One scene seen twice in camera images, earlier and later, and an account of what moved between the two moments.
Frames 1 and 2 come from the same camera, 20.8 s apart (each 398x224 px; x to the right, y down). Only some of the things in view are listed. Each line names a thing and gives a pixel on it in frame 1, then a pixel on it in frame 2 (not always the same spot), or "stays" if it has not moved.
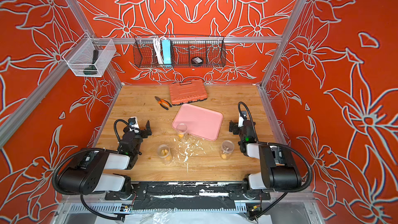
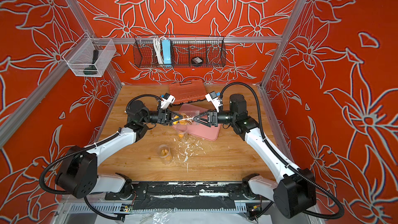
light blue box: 166,49 stays
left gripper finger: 148,128 -> 177,116
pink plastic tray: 201,122 stays
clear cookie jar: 227,148 -> 184,117
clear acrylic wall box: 89,57 stays
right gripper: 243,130 -> 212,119
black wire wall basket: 210,49 stays
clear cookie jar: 181,129 stays
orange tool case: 187,92 stays
